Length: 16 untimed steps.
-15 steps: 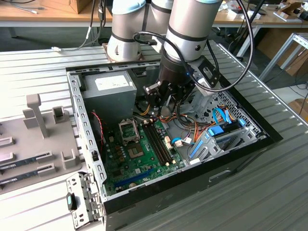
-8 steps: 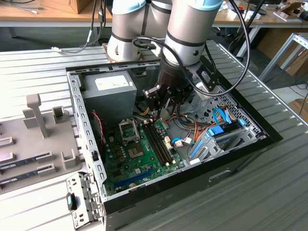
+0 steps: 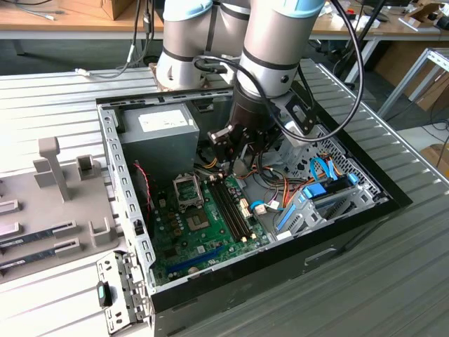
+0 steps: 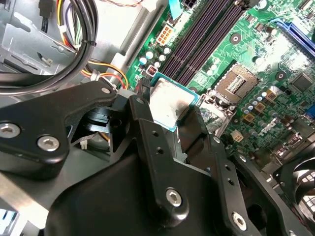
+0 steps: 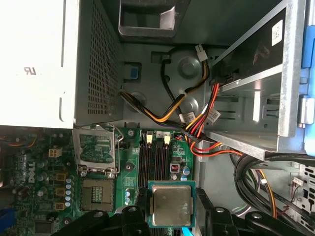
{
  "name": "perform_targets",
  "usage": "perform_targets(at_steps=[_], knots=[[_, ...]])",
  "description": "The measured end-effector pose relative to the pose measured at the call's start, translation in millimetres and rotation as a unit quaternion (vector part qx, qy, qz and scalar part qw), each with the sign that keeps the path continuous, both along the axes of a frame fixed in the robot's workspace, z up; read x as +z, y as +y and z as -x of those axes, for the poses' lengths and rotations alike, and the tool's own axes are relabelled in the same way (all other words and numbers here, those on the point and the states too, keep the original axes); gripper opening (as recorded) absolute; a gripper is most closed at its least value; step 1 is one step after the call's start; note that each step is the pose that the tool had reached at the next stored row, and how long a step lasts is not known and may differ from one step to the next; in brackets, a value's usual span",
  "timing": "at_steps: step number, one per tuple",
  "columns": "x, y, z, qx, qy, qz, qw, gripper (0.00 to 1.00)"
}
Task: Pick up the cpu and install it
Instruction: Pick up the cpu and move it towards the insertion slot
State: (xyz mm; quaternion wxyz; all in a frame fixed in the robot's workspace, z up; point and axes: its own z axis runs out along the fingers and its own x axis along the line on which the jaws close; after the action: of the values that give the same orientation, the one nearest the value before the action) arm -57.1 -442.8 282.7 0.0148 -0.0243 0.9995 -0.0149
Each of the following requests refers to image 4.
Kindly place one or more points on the silver CPU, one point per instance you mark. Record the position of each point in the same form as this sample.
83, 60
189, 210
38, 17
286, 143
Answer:
169, 103

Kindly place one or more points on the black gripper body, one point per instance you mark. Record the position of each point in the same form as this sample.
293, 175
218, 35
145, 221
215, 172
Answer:
110, 196

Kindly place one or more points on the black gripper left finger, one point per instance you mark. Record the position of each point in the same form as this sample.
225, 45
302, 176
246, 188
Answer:
37, 123

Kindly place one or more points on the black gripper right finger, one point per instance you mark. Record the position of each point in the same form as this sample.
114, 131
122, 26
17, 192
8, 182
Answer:
194, 137

